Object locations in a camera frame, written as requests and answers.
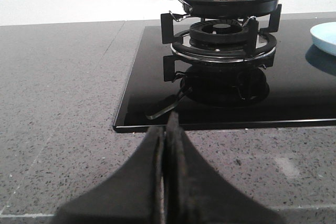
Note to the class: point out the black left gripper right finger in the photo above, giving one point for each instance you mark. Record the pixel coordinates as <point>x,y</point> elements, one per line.
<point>195,192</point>

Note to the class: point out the black gas burner head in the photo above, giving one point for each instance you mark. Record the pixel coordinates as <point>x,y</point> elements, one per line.
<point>219,31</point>

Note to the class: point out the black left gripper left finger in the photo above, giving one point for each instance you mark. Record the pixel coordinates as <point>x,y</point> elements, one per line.
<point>131,195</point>

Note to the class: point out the black pan support grate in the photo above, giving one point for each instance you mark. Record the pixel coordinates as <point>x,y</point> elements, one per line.
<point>260,43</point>

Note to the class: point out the black glass gas cooktop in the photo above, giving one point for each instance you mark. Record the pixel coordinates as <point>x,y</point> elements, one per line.
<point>293,87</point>

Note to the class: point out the light blue plate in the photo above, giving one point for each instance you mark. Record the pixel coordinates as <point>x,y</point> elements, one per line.
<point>323,37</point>

